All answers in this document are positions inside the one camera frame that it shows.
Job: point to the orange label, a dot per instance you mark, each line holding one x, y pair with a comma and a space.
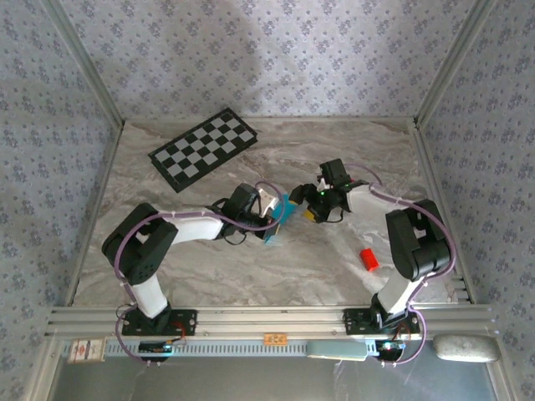
275, 338

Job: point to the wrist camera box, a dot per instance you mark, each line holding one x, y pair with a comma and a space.
242, 198
334, 172

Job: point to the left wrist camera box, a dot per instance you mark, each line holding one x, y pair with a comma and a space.
242, 198

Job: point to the left controller board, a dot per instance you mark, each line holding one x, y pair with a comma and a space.
154, 347

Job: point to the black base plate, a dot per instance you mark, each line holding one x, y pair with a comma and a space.
184, 321
355, 321

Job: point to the aluminium frame post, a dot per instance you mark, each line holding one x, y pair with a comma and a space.
451, 62
85, 62

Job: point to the aluminium side rail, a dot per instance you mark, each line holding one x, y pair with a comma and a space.
95, 217
438, 196

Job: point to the grey-blue box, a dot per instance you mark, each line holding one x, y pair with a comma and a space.
336, 350

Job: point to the right controller board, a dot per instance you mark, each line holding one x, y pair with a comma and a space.
388, 346

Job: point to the small red block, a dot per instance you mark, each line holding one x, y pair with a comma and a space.
370, 260

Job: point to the black and grey chessboard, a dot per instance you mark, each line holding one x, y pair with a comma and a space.
202, 150

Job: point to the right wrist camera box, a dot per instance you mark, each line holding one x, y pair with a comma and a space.
334, 172

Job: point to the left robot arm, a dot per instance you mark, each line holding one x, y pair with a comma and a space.
142, 250

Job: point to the red and white card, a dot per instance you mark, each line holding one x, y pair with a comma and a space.
85, 351

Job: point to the grey stone-like pad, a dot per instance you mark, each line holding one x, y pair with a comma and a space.
464, 348

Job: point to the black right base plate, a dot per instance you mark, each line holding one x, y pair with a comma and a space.
355, 321

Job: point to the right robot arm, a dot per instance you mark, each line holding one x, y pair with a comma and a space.
418, 250

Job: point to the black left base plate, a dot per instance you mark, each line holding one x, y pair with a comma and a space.
184, 321

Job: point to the controller board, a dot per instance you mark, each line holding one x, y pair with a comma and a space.
388, 346
154, 347

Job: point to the aluminium mounting rail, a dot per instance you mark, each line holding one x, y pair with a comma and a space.
271, 321

